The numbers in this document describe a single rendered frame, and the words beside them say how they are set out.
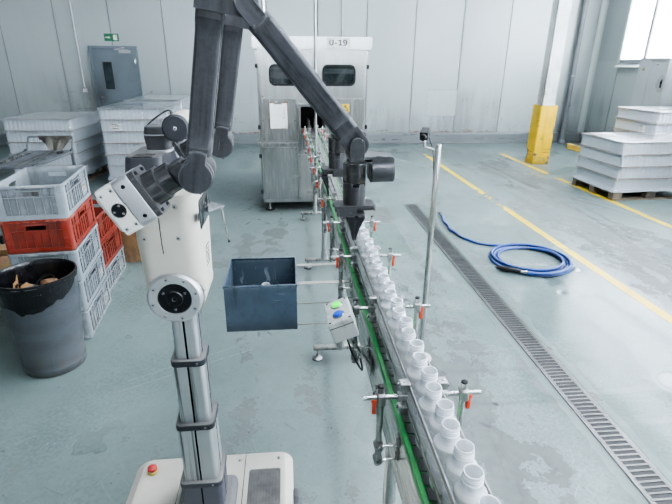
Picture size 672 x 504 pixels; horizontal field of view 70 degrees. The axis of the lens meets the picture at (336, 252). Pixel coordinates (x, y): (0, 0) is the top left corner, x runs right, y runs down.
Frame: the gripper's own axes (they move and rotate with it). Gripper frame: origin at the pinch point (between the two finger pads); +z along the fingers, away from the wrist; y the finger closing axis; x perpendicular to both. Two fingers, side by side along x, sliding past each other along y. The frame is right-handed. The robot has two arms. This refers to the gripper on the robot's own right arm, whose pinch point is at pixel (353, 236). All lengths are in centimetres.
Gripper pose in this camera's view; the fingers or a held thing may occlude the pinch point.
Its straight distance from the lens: 125.7
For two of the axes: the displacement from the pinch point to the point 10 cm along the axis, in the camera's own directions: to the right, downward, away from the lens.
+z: 0.1, 9.3, 3.6
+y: 9.9, -0.4, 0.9
